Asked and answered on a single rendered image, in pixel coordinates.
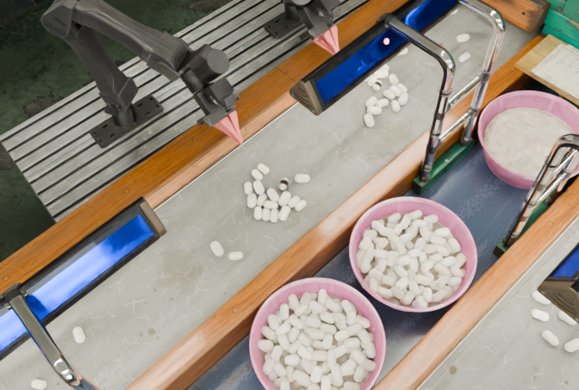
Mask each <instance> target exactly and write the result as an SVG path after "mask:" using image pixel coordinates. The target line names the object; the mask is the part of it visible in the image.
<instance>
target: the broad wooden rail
mask: <svg viewBox="0 0 579 390"><path fill-rule="evenodd" d="M406 1H407V0H370V1H369V2H368V3H366V4H364V5H363V6H362V7H360V8H359V9H357V10H356V11H354V12H353V13H351V14H350V15H349V16H348V17H346V18H345V19H343V20H342V21H341V22H339V23H337V24H336V26H337V31H338V44H339V49H342V48H343V47H345V46H346V45H348V44H349V43H350V42H352V41H353V40H355V39H356V38H358V37H359V36H360V35H361V34H363V33H364V32H365V31H367V30H368V29H369V28H371V27H373V26H374V25H375V24H376V21H377V19H378V18H379V17H381V16H382V15H384V14H385V13H387V12H389V13H391V12H393V11H394V10H395V9H397V8H398V7H400V6H401V5H403V4H404V3H405V2H406ZM332 56H333V55H332V54H331V53H330V52H329V51H328V50H326V49H324V48H323V47H321V46H319V45H317V44H315V43H314V42H313V41H312V42H311V43H309V44H308V45H306V46H305V47H304V48H303V49H301V50H300V51H298V52H297V53H295V54H294V55H292V56H291V57H290V58H288V59H286V60H285V61H284V62H283V63H282V64H280V65H279V66H277V67H276V68H274V69H273V70H271V71H270V72H268V73H267V74H265V75H264V76H263V77H261V78H260V79H259V80H258V81H256V82H255V83H253V84H252V85H250V86H249V87H247V88H246V89H245V90H243V91H241V92H240V93H239V94H238V95H239V97H240V99H239V100H238V101H236V102H235V105H236V106H237V107H236V108H234V109H235V111H236V112H237V117H238V123H239V130H240V134H241V137H242V139H243V143H244V142H246V141H247V140H248V139H250V138H251V137H252V136H253V135H254V134H256V133H257V132H259V131H260V130H261V129H263V128H264V127H266V126H267V125H268V124H270V123H271V122H272V121H274V120H275V119H276V118H277V117H278V116H280V115H281V114H283V113H284V112H285V111H287V110H288V109H289V108H291V107H292V106H294V105H295V104H296V103H298V101H297V100H295V99H294V98H293V97H292V96H291V95H290V88H291V87H292V86H293V85H294V84H295V83H296V82H298V81H299V80H300V79H301V78H302V77H305V76H306V75H307V74H308V73H310V72H311V71H312V70H313V69H314V68H316V67H317V66H319V65H320V64H322V63H323V62H324V61H326V60H327V59H329V58H330V57H332ZM243 143H241V144H239V143H238V142H236V141H235V140H234V139H233V138H231V137H230V136H229V135H227V134H226V133H224V132H222V131H221V130H219V129H217V128H215V127H213V126H212V127H208V126H207V125H206V124H204V123H203V125H201V126H199V125H198V123H196V124H195V125H194V126H193V127H191V128H190V129H188V130H187V131H186V132H184V133H182V134H181V135H180V136H178V137H177V138H175V139H174V140H173V141H172V142H170V143H169V144H167V145H166V146H164V147H163V148H162V149H161V150H159V151H158V152H156V153H154V154H153V155H152V156H151V157H149V158H148V159H146V160H145V161H143V162H142V163H141V164H139V165H137V166H136V167H134V168H133V169H132V170H131V171H129V172H128V173H127V174H125V175H124V176H122V177H121V178H119V179H118V180H116V181H115V182H114V183H112V184H110V185H109V186H108V187H107V188H106V189H104V190H102V191H101V192H100V193H98V194H97V195H95V196H94V197H92V198H91V199H89V200H88V201H87V202H86V203H84V204H83V205H82V206H80V207H78V208H77V209H76V210H74V211H73V212H71V213H70V214H68V215H67V216H66V217H65V218H63V219H62V220H60V221H59V222H57V223H56V224H55V225H53V226H51V227H50V228H49V229H47V230H46V231H44V232H43V233H42V234H41V235H39V236H38V237H36V238H35V239H33V240H32V241H30V242H29V243H28V244H26V245H24V246H23V247H22V248H21V249H20V250H18V251H16V252H15V253H14V254H12V255H11V256H9V257H8V258H6V259H5V260H3V261H2V262H1V263H0V294H1V293H2V292H4V291H5V290H7V289H8V288H10V287H11V286H12V285H14V284H15V283H17V282H20V283H23V282H24V281H26V280H27V279H28V278H29V277H30V276H32V275H33V274H35V273H36V272H37V271H39V270H40V269H42V268H43V267H45V266H46V265H47V264H49V263H50V262H52V260H54V259H55V258H56V257H58V256H59V255H61V254H62V253H63V252H65V251H67V250H68V249H69V248H71V247H72V246H73V245H75V244H76V243H77V242H78V241H80V240H81V239H82V238H84V237H85V236H87V235H88V234H89V233H91V232H93V231H94V230H95V229H97V228H98V227H99V226H100V225H102V224H103V223H104V222H106V221H107V220H109V219H110V218H111V217H113V216H114V215H116V214H117V213H119V212H120V211H121V210H122V209H123V208H125V207H127V206H128V205H130V204H131V203H132V202H134V201H135V200H136V199H137V198H139V197H140V196H143V197H144V198H145V199H146V201H147V202H148V203H149V205H150V206H151V207H152V209H153V210H154V209H155V208H157V207H158V206H160V205H161V204H162V203H164V202H165V201H167V200H168V199H170V198H171V197H172V196H174V195H175V194H176V193H177V192H178V191H180V190H181V189H183V188H184V187H185V186H187V185H188V184H189V183H191V182H192V181H194V180H195V179H196V178H198V177H199V176H200V175H201V174H202V173H204V172H205V171H206V170H208V169H209V168H211V167H212V166H213V165H215V164H216V163H218V162H219V161H220V160H222V159H223V158H224V157H226V155H228V154H229V153H230V152H232V151H233V150H235V149H236V148H237V147H239V146H240V145H242V144H243Z"/></svg>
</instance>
